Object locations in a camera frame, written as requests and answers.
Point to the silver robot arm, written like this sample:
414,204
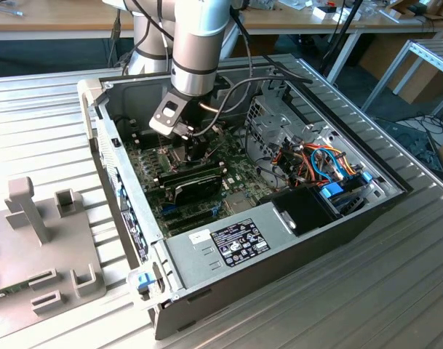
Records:
195,47

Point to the thin metal locking lever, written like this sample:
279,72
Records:
159,142

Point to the black graphics card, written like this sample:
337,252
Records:
199,191

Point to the green motherboard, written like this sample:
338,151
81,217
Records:
239,171

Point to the silver chipset heatsink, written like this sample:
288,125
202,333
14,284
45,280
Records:
238,203

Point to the black expansion slot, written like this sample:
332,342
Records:
188,220

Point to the silver drive cage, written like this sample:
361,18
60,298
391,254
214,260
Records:
270,121

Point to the silver power supply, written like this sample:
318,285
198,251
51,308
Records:
239,240

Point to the black PC case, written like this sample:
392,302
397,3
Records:
279,263

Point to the blue disk carrier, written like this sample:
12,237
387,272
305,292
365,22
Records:
332,191

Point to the blue plastic latch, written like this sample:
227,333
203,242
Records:
144,281

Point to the small blue clip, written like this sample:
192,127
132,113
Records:
367,177

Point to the grey parts rack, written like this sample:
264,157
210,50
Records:
43,261

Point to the black stand pole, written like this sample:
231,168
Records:
346,25

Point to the brown cardboard box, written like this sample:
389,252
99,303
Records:
379,54

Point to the wooden desk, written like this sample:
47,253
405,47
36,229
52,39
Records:
381,23

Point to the green RAM stick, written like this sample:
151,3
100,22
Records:
10,291

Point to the aluminium frame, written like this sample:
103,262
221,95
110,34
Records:
434,54

